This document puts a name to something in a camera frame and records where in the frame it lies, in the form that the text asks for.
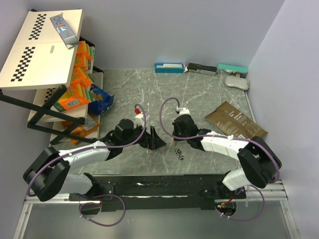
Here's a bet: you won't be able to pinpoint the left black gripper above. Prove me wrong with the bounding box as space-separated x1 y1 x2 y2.
122 122 166 150

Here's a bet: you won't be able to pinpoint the key bunch with panda charm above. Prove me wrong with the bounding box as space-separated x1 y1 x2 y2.
175 148 184 160

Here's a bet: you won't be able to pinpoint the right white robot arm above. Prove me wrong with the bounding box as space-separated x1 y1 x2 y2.
172 115 282 198

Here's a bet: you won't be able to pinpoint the brown foil package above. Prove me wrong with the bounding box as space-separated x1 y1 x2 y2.
205 101 268 139

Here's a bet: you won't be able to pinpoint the black flat box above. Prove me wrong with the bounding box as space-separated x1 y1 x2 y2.
187 63 217 76

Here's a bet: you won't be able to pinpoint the blue flat box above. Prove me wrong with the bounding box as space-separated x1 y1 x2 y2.
154 63 188 74

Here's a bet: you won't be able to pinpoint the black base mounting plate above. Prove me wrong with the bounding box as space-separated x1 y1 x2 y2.
69 174 246 212

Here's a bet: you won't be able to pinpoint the grey white pouch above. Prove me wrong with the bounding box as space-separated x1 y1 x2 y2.
224 76 250 91

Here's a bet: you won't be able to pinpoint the orange snack bag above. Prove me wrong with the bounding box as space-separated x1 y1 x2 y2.
61 112 100 145

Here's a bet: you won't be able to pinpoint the teal flat box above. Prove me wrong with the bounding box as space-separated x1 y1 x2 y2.
216 64 248 78

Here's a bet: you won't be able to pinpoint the blue doritos chip bag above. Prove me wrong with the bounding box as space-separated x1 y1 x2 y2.
88 84 114 116

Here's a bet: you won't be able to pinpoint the orange green snack box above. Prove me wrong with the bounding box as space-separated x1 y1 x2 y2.
53 83 91 112

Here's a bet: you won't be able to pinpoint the stacked orange snack boxes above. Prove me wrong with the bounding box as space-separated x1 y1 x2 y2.
70 40 96 88

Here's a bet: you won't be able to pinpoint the checkerboard calibration board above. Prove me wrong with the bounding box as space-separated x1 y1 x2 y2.
0 9 83 90

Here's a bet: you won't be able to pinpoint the silver blue carton box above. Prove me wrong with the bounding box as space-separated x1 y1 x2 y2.
50 14 79 49

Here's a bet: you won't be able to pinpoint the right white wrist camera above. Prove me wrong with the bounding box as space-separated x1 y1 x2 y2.
175 107 190 116

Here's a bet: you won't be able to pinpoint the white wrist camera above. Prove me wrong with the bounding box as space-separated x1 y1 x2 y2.
135 108 150 127
175 107 190 116

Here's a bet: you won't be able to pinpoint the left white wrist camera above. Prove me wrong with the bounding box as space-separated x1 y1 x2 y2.
135 108 150 127

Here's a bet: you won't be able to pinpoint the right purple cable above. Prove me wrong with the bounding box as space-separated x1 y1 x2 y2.
159 97 281 222

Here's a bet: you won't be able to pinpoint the purple cable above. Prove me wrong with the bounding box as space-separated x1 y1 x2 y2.
25 103 148 227
159 97 281 222

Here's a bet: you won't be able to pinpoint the black frame white shelf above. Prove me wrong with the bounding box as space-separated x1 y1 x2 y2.
0 9 104 145

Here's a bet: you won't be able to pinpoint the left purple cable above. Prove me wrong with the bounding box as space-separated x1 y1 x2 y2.
25 103 148 227

